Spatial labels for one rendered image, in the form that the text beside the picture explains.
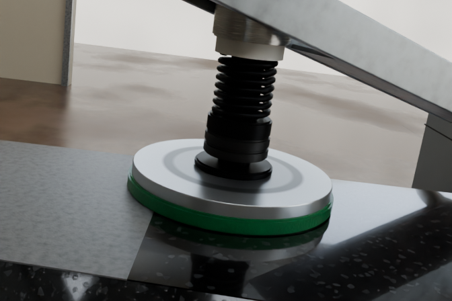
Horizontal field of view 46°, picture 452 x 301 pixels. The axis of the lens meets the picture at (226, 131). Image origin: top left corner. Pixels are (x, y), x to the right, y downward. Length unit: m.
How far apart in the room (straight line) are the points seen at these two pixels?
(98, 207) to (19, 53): 5.03
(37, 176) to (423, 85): 0.42
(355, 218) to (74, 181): 0.29
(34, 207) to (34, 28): 4.97
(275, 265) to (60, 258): 0.17
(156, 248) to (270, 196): 0.13
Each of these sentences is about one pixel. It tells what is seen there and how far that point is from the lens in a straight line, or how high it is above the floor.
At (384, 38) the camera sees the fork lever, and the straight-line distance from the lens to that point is 0.57.
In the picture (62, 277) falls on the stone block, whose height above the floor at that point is 0.82.
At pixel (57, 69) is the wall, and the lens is 5.44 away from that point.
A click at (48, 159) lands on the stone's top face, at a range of 0.64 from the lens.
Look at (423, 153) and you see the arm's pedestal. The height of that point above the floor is 0.66.
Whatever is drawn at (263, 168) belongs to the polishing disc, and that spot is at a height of 0.86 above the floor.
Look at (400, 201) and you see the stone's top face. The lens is 0.66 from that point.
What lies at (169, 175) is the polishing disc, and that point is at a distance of 0.53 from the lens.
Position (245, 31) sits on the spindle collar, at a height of 1.00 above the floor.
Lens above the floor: 1.03
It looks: 14 degrees down
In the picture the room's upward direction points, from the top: 8 degrees clockwise
